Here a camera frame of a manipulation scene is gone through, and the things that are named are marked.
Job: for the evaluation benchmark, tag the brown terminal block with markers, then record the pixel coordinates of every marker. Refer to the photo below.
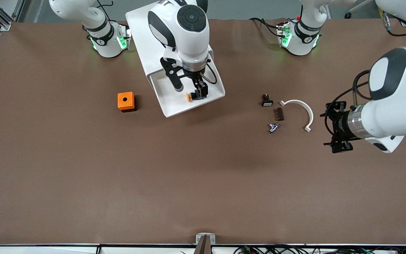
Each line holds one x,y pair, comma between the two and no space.
279,114

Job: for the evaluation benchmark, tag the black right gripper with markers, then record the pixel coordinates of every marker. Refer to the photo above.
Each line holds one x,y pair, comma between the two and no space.
196,77

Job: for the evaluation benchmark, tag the orange box with hole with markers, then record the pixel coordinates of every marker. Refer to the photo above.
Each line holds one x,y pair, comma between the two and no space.
125,100

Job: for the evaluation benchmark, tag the white curved plastic bracket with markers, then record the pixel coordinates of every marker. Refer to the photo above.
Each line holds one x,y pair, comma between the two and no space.
305,106

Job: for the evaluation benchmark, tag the grey metal mounting bracket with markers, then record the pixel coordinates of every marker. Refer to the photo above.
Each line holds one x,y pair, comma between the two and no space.
199,238

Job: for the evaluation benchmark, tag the white plastic drawer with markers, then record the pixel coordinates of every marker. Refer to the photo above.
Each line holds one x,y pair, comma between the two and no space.
174,102

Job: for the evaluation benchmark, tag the dark camera pole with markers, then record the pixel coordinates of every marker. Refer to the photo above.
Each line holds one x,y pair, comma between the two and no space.
203,247

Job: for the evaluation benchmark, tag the grey chair leg with caster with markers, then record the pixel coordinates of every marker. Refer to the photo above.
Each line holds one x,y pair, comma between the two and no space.
360,7

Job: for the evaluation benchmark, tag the brown paper table cover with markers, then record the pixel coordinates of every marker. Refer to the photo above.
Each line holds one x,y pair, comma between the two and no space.
203,176

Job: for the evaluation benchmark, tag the silver metal key switch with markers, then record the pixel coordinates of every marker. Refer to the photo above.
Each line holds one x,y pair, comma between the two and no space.
274,127

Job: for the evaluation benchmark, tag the white drawer cabinet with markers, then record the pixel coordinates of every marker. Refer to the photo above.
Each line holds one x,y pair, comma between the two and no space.
143,28

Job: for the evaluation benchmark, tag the white table edge rail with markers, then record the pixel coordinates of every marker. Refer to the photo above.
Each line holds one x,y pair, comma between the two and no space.
48,248

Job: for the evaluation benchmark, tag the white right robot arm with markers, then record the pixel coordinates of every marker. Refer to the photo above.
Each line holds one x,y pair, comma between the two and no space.
185,35

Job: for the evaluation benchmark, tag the orange push button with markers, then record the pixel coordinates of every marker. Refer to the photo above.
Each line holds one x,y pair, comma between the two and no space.
188,97

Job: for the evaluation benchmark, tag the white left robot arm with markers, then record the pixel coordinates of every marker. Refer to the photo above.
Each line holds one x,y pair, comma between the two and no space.
393,106

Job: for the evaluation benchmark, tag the black white push switch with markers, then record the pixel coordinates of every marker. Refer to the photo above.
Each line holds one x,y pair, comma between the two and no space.
267,102

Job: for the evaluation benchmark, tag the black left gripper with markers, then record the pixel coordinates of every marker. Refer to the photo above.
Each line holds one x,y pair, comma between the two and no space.
342,126

